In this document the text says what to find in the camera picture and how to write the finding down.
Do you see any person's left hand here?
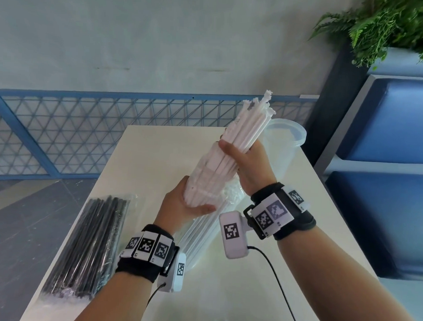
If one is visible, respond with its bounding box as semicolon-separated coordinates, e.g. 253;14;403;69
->
153;174;219;237

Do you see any person's right hand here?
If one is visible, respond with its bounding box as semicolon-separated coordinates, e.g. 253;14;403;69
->
215;137;280;197

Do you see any clear plastic cup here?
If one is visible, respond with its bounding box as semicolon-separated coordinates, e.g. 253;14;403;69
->
259;117;308;185

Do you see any bunch of white straws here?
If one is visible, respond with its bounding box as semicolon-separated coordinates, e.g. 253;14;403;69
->
192;86;277;205

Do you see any pack of black straws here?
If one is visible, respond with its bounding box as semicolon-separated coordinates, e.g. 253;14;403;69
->
39;190;132;304

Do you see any person's right forearm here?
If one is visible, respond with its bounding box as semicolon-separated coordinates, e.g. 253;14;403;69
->
273;223;423;321

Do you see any person's left forearm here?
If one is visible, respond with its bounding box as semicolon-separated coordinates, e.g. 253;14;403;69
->
71;270;159;321

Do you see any black right wristband with markers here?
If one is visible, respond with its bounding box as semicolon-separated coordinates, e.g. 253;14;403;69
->
242;181;319;244

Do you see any beige table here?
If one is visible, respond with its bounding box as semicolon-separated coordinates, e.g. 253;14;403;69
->
19;119;387;321

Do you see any black pillar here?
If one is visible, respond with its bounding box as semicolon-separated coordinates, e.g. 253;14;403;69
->
300;40;371;170

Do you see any blue mesh fence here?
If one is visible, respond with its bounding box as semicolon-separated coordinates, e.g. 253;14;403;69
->
0;83;321;196

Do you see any blue bench cushion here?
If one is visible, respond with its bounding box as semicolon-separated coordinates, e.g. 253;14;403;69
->
320;170;423;281
337;76;423;166

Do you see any pale planter box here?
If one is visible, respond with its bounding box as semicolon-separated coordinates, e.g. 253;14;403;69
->
366;45;423;78

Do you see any green fern plant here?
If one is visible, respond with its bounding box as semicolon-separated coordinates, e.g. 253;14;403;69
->
308;0;423;71

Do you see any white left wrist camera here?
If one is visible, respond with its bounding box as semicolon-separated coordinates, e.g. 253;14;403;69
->
155;251;187;294

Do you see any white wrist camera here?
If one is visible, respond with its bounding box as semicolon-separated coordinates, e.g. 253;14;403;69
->
217;210;253;261
155;251;187;294

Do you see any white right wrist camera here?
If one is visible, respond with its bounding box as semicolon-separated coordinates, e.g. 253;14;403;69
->
217;210;253;261

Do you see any black left camera cable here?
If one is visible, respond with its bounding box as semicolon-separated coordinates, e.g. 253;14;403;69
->
143;281;167;321

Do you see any black camera cable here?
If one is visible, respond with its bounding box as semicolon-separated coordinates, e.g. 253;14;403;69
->
143;281;167;321
245;246;305;321

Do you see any black right camera cable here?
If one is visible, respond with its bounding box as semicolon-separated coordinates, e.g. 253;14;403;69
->
245;246;305;321

